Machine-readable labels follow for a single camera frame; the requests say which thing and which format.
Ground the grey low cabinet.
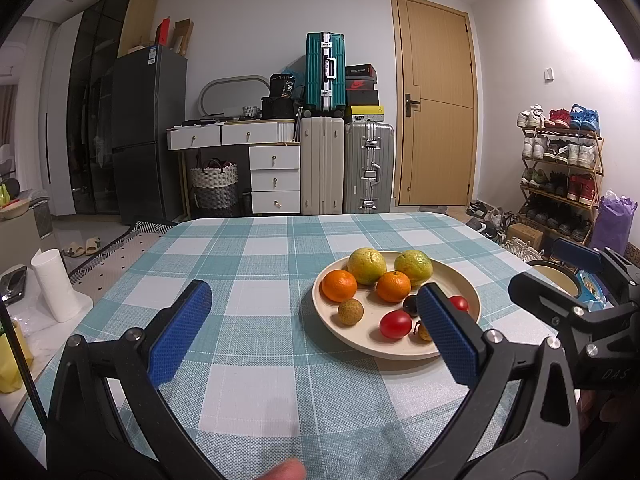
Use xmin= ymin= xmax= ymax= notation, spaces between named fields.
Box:
xmin=0 ymin=192 xmax=54 ymax=262

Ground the scattered sneakers pile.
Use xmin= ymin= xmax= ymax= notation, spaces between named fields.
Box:
xmin=465 ymin=200 xmax=547 ymax=262

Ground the yellow bag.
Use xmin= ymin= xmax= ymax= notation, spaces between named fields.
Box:
xmin=0 ymin=325 xmax=35 ymax=394

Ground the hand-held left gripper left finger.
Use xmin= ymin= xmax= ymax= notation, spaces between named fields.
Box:
xmin=45 ymin=279 xmax=226 ymax=480

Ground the black printed bag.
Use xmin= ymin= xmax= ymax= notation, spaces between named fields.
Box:
xmin=269 ymin=73 xmax=296 ymax=99

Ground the beige suitcase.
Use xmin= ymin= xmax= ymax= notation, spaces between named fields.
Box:
xmin=299 ymin=116 xmax=346 ymax=215

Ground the black cable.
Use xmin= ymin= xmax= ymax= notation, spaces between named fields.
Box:
xmin=0 ymin=305 xmax=49 ymax=422

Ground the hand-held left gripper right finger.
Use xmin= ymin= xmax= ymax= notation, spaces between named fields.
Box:
xmin=400 ymin=282 xmax=583 ymax=480

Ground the black square case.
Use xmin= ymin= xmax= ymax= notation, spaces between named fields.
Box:
xmin=261 ymin=96 xmax=299 ymax=121

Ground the white paper towel roll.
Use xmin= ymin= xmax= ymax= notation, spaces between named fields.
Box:
xmin=31 ymin=249 xmax=81 ymax=323

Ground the silver suitcase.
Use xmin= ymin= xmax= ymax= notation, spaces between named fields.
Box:
xmin=344 ymin=121 xmax=396 ymax=214

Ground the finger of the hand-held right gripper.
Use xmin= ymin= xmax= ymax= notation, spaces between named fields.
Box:
xmin=550 ymin=237 xmax=640 ymax=307
xmin=507 ymin=270 xmax=594 ymax=332

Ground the wooden door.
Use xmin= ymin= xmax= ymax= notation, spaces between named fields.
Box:
xmin=390 ymin=0 xmax=478 ymax=207

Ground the yellow-green guava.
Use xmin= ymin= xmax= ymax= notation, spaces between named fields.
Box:
xmin=347 ymin=248 xmax=387 ymax=286
xmin=394 ymin=250 xmax=433 ymax=287

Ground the wooden shoe rack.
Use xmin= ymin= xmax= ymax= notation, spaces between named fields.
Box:
xmin=520 ymin=127 xmax=604 ymax=244

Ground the teal suitcase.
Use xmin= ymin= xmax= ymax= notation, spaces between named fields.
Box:
xmin=306 ymin=31 xmax=346 ymax=115

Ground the teal checked tablecloth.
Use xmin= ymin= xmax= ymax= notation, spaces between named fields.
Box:
xmin=12 ymin=212 xmax=566 ymax=480

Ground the black white patterned rug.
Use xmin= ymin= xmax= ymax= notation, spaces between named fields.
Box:
xmin=67 ymin=220 xmax=177 ymax=287

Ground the black glass cabinet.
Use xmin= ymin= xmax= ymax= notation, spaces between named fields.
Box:
xmin=67 ymin=0 xmax=158 ymax=216

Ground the small cardboard box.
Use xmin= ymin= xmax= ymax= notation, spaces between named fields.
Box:
xmin=507 ymin=222 xmax=544 ymax=249

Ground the shoe rack with shoes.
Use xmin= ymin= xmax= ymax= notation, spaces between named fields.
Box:
xmin=516 ymin=104 xmax=603 ymax=243

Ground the dark-rimmed cream bowl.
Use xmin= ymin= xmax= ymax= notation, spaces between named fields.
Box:
xmin=527 ymin=260 xmax=582 ymax=302

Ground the person's right hand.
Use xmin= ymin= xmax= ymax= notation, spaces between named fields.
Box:
xmin=577 ymin=390 xmax=615 ymax=433

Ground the white wardrobe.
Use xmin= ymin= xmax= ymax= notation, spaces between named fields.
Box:
xmin=42 ymin=10 xmax=83 ymax=214

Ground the blue snack packet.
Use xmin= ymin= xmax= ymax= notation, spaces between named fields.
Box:
xmin=575 ymin=270 xmax=609 ymax=309

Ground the oval white-framed mirror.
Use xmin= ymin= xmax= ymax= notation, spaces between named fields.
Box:
xmin=200 ymin=75 xmax=271 ymax=120

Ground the person's left hand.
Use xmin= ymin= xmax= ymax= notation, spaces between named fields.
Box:
xmin=260 ymin=457 xmax=307 ymax=480

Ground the orange mandarin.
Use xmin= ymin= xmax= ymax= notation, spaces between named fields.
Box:
xmin=321 ymin=270 xmax=358 ymax=303
xmin=376 ymin=271 xmax=412 ymax=304

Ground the white drawer dresser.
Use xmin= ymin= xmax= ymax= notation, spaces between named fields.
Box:
xmin=166 ymin=119 xmax=302 ymax=215

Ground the woven laundry basket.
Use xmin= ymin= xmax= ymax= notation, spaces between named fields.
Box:
xmin=188 ymin=159 xmax=240 ymax=210

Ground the dark grey fridge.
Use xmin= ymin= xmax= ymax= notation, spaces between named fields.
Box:
xmin=111 ymin=45 xmax=188 ymax=224

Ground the purple bag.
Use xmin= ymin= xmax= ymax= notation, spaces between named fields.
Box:
xmin=595 ymin=190 xmax=639 ymax=257

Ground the white side table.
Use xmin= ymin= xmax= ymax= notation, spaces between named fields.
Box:
xmin=0 ymin=265 xmax=94 ymax=413

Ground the black shiny device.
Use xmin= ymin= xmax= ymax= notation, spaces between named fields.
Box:
xmin=0 ymin=266 xmax=29 ymax=304

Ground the cream round plate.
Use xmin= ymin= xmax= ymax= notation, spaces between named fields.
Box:
xmin=312 ymin=251 xmax=482 ymax=361

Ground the tall cardboard box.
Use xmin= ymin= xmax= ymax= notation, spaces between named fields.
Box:
xmin=172 ymin=19 xmax=195 ymax=57

